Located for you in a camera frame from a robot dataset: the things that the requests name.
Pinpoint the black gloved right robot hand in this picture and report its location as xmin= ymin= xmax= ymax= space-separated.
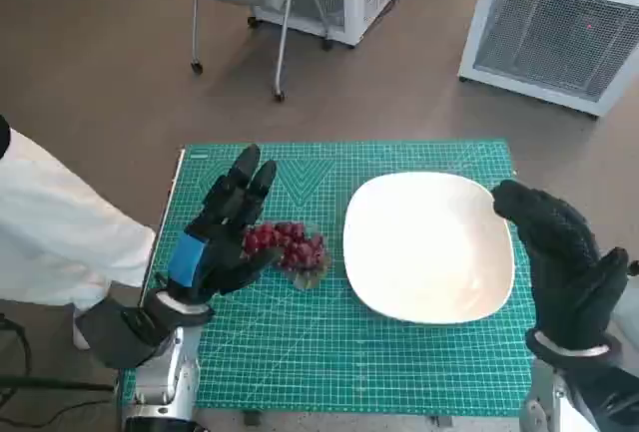
xmin=491 ymin=180 xmax=631 ymax=353

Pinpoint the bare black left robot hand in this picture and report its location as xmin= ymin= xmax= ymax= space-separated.
xmin=167 ymin=144 xmax=286 ymax=303

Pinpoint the red toy grape bunch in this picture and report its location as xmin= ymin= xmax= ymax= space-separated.
xmin=242 ymin=220 xmax=333 ymax=290

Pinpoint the white square plate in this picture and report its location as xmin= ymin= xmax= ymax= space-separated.
xmin=342 ymin=171 xmax=516 ymax=326

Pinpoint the green cutting mat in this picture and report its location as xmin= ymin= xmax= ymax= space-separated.
xmin=122 ymin=140 xmax=538 ymax=418

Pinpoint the person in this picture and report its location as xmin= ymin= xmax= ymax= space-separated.
xmin=0 ymin=115 xmax=159 ymax=351

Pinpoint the black floor bar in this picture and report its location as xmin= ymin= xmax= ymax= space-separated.
xmin=0 ymin=374 xmax=117 ymax=394

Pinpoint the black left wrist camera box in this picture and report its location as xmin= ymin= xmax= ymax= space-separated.
xmin=77 ymin=296 xmax=169 ymax=369

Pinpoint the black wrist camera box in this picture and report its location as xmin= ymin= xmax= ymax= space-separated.
xmin=77 ymin=296 xmax=169 ymax=369
xmin=566 ymin=351 xmax=639 ymax=432

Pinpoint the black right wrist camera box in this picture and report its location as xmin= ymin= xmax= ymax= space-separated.
xmin=566 ymin=351 xmax=639 ymax=432

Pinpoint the black floor cable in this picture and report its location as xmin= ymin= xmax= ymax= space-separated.
xmin=0 ymin=314 xmax=32 ymax=406

